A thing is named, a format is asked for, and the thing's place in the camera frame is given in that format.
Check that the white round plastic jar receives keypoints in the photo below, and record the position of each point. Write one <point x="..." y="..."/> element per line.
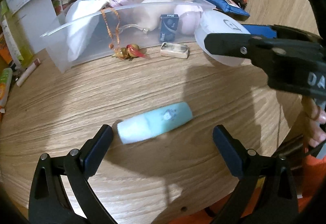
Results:
<point x="213" y="21"/>

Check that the small lip balm stick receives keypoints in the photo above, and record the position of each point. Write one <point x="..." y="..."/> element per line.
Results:
<point x="28" y="72"/>

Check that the pink round container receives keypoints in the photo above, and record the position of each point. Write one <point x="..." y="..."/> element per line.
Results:
<point x="189" y="18"/>

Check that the gold red bell charm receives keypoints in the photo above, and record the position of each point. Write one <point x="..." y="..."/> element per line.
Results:
<point x="130" y="51"/>

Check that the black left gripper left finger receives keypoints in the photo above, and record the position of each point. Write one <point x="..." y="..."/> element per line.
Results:
<point x="95" y="149"/>

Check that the person's right hand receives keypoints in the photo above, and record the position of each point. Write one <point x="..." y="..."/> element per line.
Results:
<point x="313" y="118"/>

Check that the yellow green spray bottle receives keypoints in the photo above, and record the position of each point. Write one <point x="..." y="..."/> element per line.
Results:
<point x="17" y="43"/>

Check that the clear plastic storage bin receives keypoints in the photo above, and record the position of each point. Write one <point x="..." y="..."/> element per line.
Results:
<point x="139" y="24"/>

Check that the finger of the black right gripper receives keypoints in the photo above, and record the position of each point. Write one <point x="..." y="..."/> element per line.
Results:
<point x="261" y="30"/>
<point x="229" y="45"/>

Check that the white folded paper sheet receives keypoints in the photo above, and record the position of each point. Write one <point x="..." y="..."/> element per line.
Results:
<point x="34" y="18"/>

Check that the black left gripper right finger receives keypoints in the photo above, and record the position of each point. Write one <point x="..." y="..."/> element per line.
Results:
<point x="231" y="149"/>

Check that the blue Max staples box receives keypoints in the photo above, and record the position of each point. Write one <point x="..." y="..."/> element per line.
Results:
<point x="168" y="27"/>

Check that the blue patchwork pencil pouch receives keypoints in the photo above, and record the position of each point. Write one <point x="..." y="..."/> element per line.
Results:
<point x="229" y="7"/>

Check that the mahjong tile eight circles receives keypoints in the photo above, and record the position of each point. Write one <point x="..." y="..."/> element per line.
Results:
<point x="174" y="50"/>

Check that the teal plastic tube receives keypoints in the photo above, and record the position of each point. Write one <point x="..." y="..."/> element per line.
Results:
<point x="154" y="123"/>

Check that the orange green cream tube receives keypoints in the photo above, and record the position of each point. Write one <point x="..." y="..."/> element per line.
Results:
<point x="5" y="83"/>

